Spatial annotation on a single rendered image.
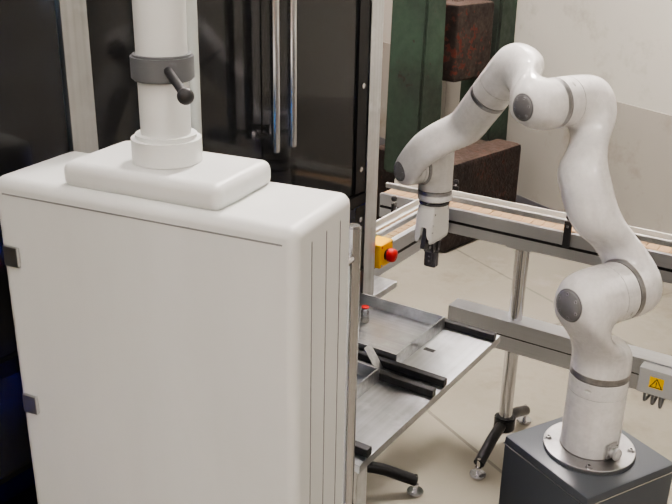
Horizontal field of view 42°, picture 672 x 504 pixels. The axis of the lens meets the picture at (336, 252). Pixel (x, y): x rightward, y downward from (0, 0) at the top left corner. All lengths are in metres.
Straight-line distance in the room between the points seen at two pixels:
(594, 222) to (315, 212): 0.75
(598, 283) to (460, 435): 1.90
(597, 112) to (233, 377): 0.94
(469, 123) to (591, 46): 3.54
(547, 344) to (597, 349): 1.40
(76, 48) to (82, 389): 0.56
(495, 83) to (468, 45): 3.37
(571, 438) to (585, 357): 0.20
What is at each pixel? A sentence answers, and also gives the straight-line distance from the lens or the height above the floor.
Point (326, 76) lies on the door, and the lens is 2.12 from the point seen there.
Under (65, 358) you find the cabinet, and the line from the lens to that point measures 1.40.
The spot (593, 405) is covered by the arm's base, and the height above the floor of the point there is 1.00.
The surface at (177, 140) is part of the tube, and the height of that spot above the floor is 1.62.
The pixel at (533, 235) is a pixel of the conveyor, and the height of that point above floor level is 0.90.
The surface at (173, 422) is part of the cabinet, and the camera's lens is 1.32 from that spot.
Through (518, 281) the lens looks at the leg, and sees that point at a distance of 3.14.
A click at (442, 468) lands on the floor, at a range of 3.34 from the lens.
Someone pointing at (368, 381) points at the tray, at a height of 0.90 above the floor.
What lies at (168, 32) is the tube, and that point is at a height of 1.77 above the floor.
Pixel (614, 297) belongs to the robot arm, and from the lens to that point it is 1.72.
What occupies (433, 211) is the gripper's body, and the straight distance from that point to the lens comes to 2.13.
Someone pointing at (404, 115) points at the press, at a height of 0.81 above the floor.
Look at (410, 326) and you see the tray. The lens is 2.35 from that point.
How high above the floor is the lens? 1.93
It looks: 22 degrees down
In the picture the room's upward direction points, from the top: 1 degrees clockwise
